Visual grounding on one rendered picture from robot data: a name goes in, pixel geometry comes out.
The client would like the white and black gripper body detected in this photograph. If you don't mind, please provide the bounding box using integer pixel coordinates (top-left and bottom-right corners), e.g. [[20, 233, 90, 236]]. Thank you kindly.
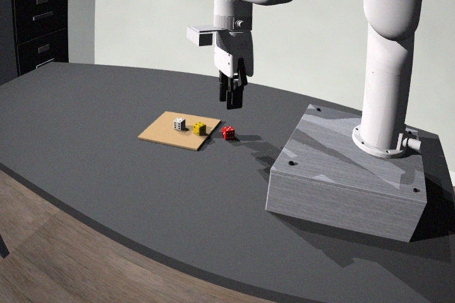
[[214, 28, 253, 78]]

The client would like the red die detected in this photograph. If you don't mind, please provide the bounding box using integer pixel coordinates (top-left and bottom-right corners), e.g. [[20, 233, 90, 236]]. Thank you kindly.
[[222, 126, 234, 140]]

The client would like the yellow die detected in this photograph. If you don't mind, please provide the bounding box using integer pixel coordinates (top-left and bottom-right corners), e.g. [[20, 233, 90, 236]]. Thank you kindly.
[[193, 122, 206, 136]]

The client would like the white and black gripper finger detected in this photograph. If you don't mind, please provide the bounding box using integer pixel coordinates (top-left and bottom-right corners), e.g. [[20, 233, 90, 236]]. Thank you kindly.
[[219, 70, 228, 102], [226, 58, 248, 110]]

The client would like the tan square mat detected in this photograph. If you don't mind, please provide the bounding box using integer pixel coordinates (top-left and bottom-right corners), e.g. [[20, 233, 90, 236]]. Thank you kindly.
[[138, 111, 221, 151]]

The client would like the white die with black pips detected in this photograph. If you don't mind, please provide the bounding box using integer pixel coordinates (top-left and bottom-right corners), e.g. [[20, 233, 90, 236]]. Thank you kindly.
[[174, 117, 186, 131]]

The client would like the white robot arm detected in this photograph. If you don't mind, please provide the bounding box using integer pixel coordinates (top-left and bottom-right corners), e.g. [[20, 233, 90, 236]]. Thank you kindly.
[[186, 0, 422, 158]]

